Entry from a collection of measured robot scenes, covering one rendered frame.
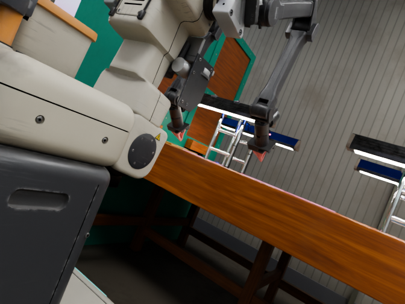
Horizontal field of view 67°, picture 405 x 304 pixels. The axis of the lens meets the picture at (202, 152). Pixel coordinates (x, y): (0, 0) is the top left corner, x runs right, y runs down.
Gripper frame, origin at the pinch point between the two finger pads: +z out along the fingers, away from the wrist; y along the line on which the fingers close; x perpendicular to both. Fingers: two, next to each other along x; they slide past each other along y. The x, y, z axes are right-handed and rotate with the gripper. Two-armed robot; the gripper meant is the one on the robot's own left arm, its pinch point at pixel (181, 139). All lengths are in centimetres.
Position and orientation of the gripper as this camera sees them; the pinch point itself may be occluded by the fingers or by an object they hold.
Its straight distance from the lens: 157.3
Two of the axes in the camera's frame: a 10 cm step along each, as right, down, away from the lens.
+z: 1.1, 7.6, 6.4
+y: -7.9, -3.3, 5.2
